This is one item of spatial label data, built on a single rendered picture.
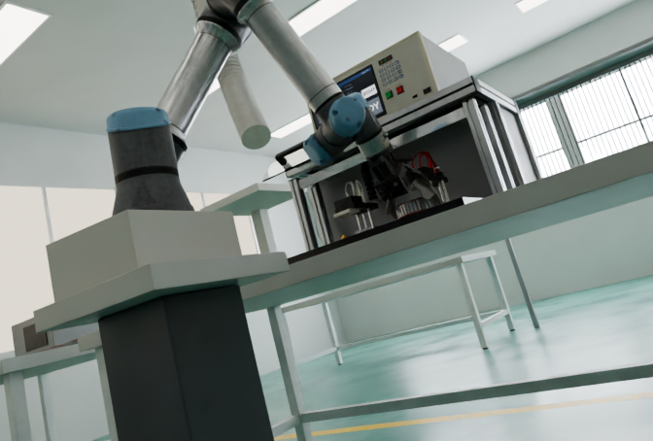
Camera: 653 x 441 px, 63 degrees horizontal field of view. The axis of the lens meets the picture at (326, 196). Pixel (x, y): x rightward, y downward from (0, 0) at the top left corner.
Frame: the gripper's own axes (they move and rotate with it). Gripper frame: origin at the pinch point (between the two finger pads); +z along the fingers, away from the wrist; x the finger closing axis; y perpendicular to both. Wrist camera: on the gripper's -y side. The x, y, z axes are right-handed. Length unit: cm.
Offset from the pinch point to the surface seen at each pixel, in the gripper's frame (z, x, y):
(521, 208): -6.6, 31.5, 27.4
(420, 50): -30.3, 9.4, -35.9
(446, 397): 89, -40, -20
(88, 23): -140, -279, -235
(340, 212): -4.8, -24.5, -5.4
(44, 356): -5, -157, 22
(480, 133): -7.4, 19.4, -14.9
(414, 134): -12.9, 1.6, -19.7
